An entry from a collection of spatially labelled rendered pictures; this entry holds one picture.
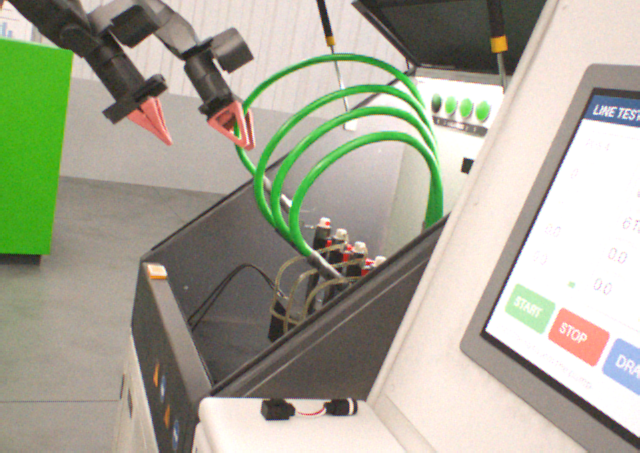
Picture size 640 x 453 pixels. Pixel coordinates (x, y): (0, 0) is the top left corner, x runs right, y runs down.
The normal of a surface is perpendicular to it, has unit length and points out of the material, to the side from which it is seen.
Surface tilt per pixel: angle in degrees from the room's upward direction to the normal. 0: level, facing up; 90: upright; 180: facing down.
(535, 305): 76
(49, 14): 122
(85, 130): 90
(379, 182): 90
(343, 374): 90
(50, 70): 90
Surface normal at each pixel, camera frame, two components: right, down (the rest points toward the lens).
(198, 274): 0.32, 0.22
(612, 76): -0.86, -0.34
